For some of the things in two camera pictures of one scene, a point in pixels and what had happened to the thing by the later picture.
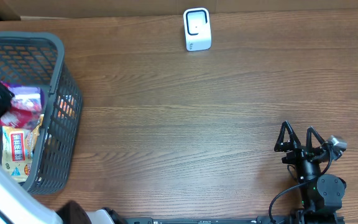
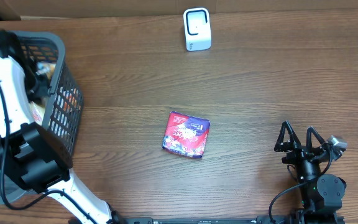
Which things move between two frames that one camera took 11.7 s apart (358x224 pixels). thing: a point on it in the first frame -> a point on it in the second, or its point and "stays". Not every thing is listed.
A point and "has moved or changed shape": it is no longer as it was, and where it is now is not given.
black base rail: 301,216 stays
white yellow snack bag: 18,144 has moved or changed shape
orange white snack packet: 66,106 -> 72,96
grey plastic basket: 33,59 stays
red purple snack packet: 26,107 has moved or changed shape
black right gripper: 303,153 stays
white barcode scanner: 197,29 stays
